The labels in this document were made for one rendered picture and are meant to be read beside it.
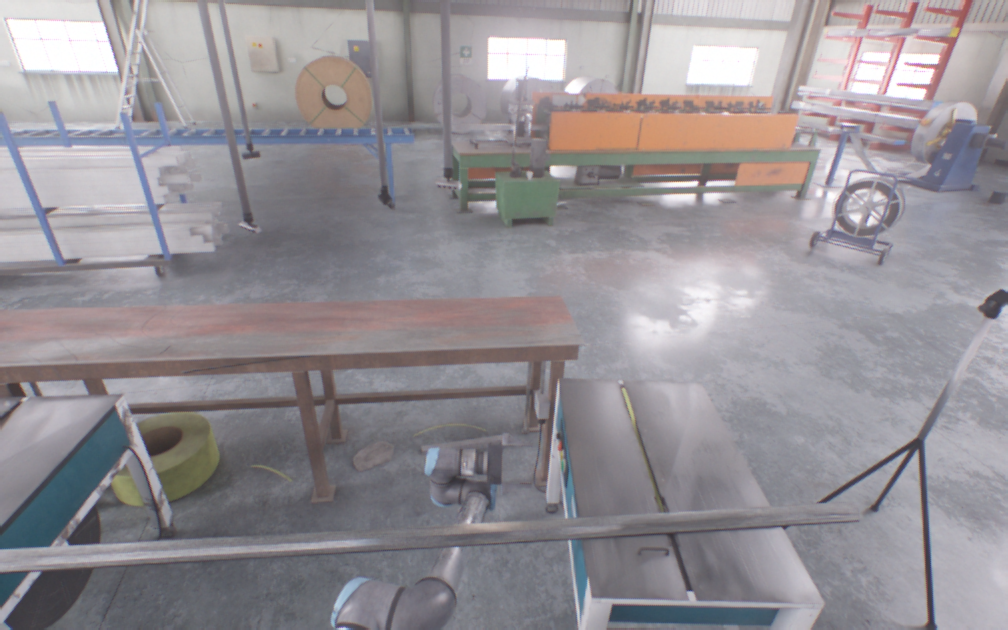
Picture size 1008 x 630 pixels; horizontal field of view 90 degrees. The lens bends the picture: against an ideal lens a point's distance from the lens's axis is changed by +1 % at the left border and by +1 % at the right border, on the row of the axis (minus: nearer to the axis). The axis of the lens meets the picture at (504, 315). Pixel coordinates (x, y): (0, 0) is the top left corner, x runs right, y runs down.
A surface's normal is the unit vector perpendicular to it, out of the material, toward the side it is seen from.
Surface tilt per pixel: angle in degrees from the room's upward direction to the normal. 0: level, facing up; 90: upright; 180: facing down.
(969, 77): 90
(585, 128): 90
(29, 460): 0
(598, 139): 90
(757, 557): 0
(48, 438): 0
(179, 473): 90
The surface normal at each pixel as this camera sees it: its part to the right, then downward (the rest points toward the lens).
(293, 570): 0.04, -0.88
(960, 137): -0.95, -0.05
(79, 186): 0.23, 0.47
